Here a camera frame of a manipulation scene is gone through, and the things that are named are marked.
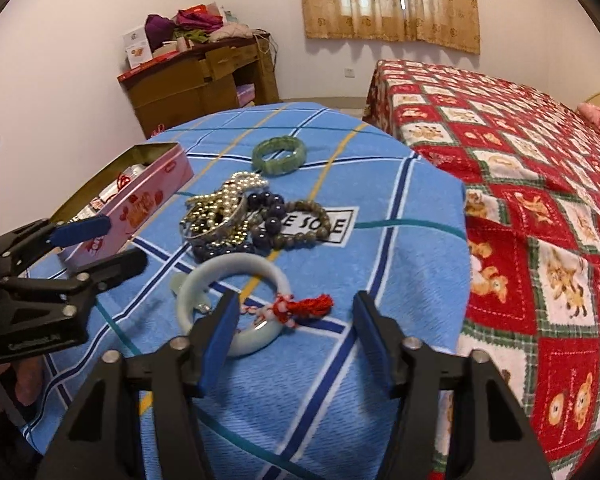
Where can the wooden desk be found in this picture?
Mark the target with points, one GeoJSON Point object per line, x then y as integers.
{"type": "Point", "coordinates": [180, 95]}

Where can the red patterned bag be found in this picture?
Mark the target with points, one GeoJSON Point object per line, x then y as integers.
{"type": "Point", "coordinates": [157, 131]}

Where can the red tassel charm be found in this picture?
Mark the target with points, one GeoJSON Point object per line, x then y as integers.
{"type": "Point", "coordinates": [317, 304]}

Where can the green cloth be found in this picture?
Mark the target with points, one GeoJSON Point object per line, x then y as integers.
{"type": "Point", "coordinates": [192, 36]}

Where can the flat red box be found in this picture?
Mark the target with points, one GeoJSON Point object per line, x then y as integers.
{"type": "Point", "coordinates": [145, 67]}

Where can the white cardboard box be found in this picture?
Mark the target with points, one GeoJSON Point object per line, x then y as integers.
{"type": "Point", "coordinates": [137, 47]}

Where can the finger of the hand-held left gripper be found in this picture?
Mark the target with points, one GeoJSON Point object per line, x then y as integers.
{"type": "Point", "coordinates": [120, 265]}
{"type": "Point", "coordinates": [82, 227]}

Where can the magenta clothes pile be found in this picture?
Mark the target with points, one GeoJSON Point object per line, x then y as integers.
{"type": "Point", "coordinates": [200, 19]}

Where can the person's left hand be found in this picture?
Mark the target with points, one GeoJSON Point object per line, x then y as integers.
{"type": "Point", "coordinates": [26, 382]}

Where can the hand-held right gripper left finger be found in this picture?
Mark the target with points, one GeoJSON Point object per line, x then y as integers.
{"type": "Point", "coordinates": [225, 340]}

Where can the white jade bangle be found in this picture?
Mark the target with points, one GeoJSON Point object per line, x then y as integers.
{"type": "Point", "coordinates": [215, 265]}

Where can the purple box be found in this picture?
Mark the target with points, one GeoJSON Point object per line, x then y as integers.
{"type": "Point", "coordinates": [245, 94]}

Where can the pink tin box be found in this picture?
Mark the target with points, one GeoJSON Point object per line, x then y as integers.
{"type": "Point", "coordinates": [145, 192]}

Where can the purple garment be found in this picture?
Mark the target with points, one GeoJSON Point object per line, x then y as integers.
{"type": "Point", "coordinates": [159, 27]}

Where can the red white packet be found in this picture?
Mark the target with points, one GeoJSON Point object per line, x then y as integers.
{"type": "Point", "coordinates": [125, 180]}

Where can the blue plaid cloth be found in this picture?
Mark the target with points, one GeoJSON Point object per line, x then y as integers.
{"type": "Point", "coordinates": [300, 395]}

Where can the beige patterned curtain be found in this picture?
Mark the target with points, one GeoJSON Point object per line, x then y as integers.
{"type": "Point", "coordinates": [380, 5]}

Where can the pink quilted cloth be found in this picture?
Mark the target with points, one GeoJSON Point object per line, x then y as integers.
{"type": "Point", "coordinates": [232, 32]}

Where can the red patterned bed quilt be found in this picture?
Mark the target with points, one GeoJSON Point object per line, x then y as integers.
{"type": "Point", "coordinates": [520, 170]}

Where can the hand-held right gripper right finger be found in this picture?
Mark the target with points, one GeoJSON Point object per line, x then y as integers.
{"type": "Point", "coordinates": [375, 345]}

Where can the silver bangle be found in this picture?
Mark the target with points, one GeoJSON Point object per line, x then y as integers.
{"type": "Point", "coordinates": [240, 210]}

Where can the wall socket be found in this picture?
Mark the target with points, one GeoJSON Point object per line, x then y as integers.
{"type": "Point", "coordinates": [350, 72]}

